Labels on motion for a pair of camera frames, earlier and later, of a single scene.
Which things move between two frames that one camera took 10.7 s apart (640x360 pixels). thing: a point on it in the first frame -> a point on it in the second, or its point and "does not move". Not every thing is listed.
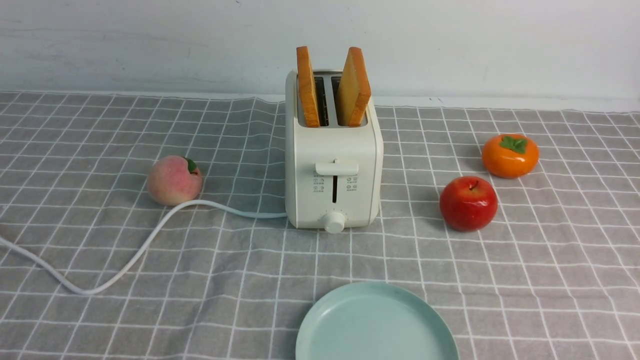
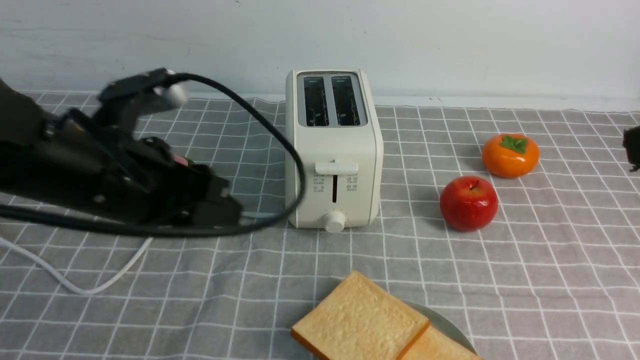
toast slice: [308, 93] -> [361, 320]
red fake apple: [468, 203] does not move
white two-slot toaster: [333, 174] does not move
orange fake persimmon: [510, 156] does not move
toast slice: [354, 90] -> [433, 345]
